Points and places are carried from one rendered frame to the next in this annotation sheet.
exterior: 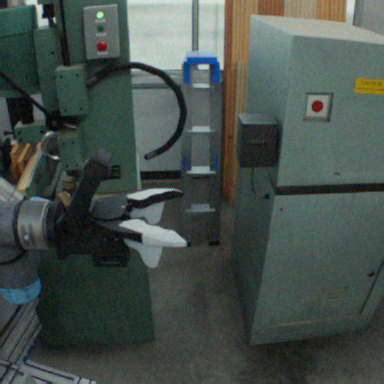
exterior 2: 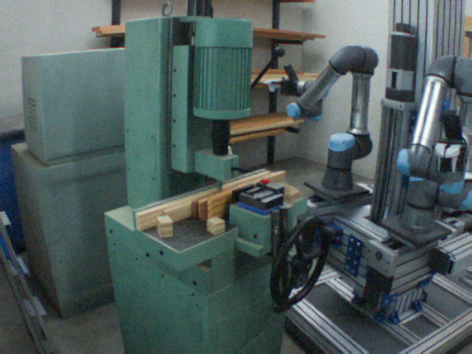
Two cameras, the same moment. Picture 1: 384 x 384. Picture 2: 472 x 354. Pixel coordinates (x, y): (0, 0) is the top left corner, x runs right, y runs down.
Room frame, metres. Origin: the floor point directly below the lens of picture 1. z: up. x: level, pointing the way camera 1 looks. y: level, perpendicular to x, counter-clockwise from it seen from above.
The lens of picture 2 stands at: (2.01, 1.64, 1.43)
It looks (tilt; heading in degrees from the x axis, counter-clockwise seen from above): 18 degrees down; 230
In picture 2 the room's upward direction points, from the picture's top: 2 degrees clockwise
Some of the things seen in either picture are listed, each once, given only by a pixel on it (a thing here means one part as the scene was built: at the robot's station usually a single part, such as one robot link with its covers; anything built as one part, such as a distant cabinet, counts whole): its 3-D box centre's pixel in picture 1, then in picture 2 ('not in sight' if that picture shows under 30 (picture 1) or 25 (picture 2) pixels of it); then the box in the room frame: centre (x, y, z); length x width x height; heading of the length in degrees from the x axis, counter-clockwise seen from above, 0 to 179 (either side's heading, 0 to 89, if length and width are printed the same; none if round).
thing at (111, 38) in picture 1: (101, 31); not in sight; (1.13, 0.26, 1.40); 0.10 x 0.06 x 0.16; 99
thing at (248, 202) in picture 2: not in sight; (265, 195); (1.21, 0.80, 0.99); 0.13 x 0.11 x 0.06; 9
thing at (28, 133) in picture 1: (35, 133); (216, 165); (1.23, 0.58, 1.03); 0.14 x 0.07 x 0.09; 99
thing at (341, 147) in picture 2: not in sight; (341, 149); (0.53, 0.57, 0.98); 0.13 x 0.12 x 0.14; 2
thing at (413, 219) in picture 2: not in sight; (418, 213); (0.64, 1.06, 0.87); 0.15 x 0.15 x 0.10
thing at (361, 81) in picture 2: not in sight; (359, 102); (0.41, 0.56, 1.19); 0.15 x 0.12 x 0.55; 2
